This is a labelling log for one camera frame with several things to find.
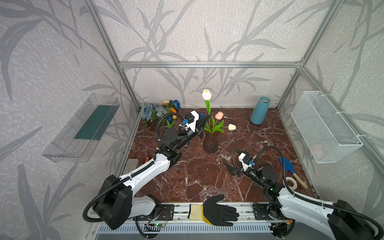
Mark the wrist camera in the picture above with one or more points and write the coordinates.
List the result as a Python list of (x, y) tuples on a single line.
[(190, 121), (246, 161)]

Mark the white wire basket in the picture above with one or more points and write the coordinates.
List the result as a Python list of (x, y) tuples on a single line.
[(326, 132)]

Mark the dusty blue rose bunch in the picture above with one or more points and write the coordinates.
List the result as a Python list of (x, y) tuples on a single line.
[(151, 113)]

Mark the pink tulip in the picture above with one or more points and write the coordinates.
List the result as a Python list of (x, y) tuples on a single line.
[(217, 123)]

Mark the small circuit board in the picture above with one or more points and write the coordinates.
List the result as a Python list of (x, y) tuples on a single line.
[(153, 227)]

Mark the teal ceramic vase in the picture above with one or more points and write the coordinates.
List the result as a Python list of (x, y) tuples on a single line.
[(260, 111)]

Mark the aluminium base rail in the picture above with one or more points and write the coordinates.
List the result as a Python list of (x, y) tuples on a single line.
[(262, 211)]

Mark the blue hand trowel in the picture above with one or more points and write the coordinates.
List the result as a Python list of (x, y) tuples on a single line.
[(289, 167)]

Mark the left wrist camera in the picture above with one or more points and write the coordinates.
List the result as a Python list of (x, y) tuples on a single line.
[(190, 121)]

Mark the orange yellow tulip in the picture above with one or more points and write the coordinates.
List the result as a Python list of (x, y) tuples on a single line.
[(171, 120)]

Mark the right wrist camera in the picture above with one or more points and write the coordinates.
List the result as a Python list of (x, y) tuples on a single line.
[(246, 161)]

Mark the grey sharpening stone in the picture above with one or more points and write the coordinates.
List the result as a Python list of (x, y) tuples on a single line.
[(130, 166)]

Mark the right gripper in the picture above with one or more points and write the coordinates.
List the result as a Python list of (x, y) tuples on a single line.
[(239, 169)]

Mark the cream tulip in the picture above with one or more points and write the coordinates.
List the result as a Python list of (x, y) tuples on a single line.
[(230, 127)]

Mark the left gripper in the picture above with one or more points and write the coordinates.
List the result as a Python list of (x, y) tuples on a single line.
[(196, 124)]

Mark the white tape roll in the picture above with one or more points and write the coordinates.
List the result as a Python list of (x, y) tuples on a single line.
[(291, 183)]

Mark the black work glove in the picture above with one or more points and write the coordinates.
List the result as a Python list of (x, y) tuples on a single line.
[(213, 213)]

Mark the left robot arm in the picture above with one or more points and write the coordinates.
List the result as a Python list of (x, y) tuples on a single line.
[(116, 201)]

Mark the pink glass vase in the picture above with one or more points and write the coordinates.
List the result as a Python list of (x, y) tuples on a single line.
[(211, 144)]

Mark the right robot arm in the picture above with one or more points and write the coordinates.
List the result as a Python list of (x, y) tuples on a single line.
[(339, 220)]

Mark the clear acrylic shelf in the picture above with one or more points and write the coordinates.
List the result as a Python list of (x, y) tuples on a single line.
[(79, 138)]

